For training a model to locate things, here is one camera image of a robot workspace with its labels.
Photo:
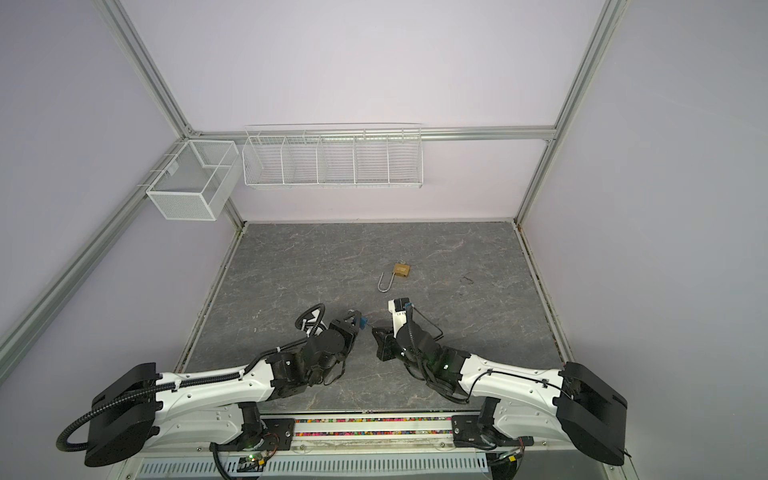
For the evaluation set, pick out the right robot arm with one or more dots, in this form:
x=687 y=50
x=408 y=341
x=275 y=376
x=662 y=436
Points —
x=570 y=404

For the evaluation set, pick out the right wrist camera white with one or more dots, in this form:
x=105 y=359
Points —
x=399 y=310

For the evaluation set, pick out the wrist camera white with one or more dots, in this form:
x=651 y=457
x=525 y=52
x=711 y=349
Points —
x=316 y=328
x=399 y=310

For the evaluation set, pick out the white mesh box basket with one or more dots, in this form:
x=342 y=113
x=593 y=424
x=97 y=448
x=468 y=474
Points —
x=197 y=181

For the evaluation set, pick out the brass padlock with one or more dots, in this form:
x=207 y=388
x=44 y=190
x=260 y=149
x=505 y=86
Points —
x=399 y=270

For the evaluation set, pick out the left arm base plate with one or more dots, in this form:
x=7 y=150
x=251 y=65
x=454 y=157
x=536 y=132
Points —
x=272 y=434

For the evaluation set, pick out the white wire shelf basket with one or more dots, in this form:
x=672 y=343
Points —
x=333 y=155

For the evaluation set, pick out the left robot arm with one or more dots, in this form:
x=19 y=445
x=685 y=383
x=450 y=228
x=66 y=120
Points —
x=145 y=408

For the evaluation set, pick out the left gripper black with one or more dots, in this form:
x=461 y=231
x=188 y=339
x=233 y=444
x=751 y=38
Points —
x=348 y=330

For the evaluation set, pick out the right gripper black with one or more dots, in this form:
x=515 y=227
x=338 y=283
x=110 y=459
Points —
x=386 y=346

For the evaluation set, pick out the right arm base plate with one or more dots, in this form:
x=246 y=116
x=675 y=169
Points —
x=468 y=433

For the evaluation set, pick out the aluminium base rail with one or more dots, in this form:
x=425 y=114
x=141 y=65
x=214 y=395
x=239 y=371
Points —
x=416 y=430

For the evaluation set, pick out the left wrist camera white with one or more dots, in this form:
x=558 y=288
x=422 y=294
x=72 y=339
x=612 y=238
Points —
x=316 y=328

